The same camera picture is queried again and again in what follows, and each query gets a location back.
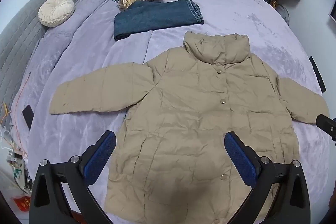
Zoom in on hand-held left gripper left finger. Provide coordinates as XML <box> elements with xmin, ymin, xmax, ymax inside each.
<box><xmin>29</xmin><ymin>130</ymin><xmax>117</xmax><ymax>224</ymax></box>

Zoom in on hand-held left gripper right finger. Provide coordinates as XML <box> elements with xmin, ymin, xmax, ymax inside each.
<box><xmin>224</xmin><ymin>131</ymin><xmax>310</xmax><ymax>224</ymax></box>

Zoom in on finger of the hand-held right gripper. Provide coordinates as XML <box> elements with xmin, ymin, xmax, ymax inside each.
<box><xmin>316</xmin><ymin>114</ymin><xmax>336</xmax><ymax>141</ymax></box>

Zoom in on tan puffer jacket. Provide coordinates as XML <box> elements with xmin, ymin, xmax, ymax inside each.
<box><xmin>50</xmin><ymin>31</ymin><xmax>330</xmax><ymax>224</ymax></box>

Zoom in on black phone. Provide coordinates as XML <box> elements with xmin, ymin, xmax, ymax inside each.
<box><xmin>22</xmin><ymin>105</ymin><xmax>34</xmax><ymax>131</ymax></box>

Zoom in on red packet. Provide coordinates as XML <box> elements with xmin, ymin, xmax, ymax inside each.
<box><xmin>13</xmin><ymin>196</ymin><xmax>30</xmax><ymax>211</ymax></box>

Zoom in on lilac bed blanket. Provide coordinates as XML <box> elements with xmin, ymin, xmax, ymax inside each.
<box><xmin>0</xmin><ymin>0</ymin><xmax>332</xmax><ymax>224</ymax></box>

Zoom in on grey quilted headboard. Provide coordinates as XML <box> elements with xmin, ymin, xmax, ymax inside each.
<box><xmin>0</xmin><ymin>0</ymin><xmax>84</xmax><ymax>109</ymax></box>

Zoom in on folded blue jeans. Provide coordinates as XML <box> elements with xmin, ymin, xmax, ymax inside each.
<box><xmin>114</xmin><ymin>0</ymin><xmax>205</xmax><ymax>41</ymax></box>

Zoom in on round cream pillow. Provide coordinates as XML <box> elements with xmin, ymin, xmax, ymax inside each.
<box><xmin>38</xmin><ymin>0</ymin><xmax>75</xmax><ymax>28</ymax></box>

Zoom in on tangle of cables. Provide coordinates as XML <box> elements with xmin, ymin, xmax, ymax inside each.
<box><xmin>0</xmin><ymin>102</ymin><xmax>29</xmax><ymax>193</ymax></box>

